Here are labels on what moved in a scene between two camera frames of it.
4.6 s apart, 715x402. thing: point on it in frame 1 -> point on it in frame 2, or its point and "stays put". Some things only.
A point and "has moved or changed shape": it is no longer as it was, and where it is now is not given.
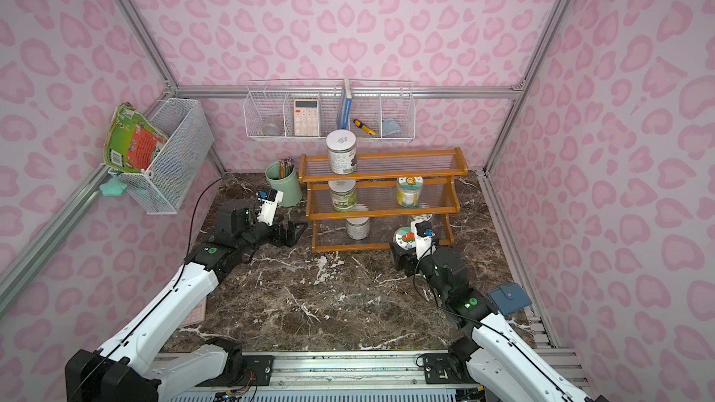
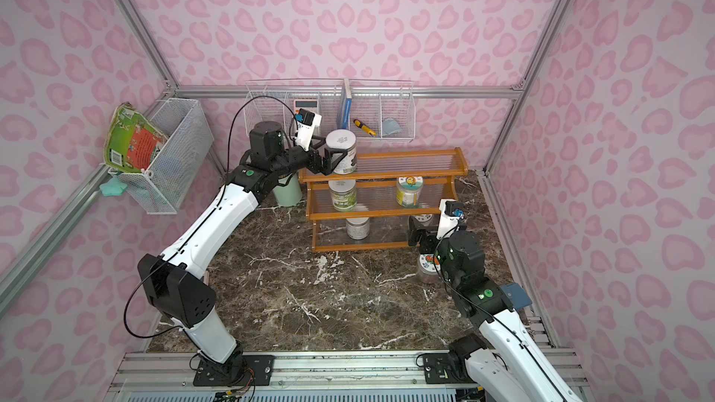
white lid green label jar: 344,194 stays put
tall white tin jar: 342,147 stays put
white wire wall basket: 371,110 stays put
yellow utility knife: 363,127 stays put
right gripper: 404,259 -> 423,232
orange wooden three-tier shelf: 393,196 stays put
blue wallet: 510,298 stays put
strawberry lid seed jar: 404,238 has moved or changed shape
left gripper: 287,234 -> 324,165
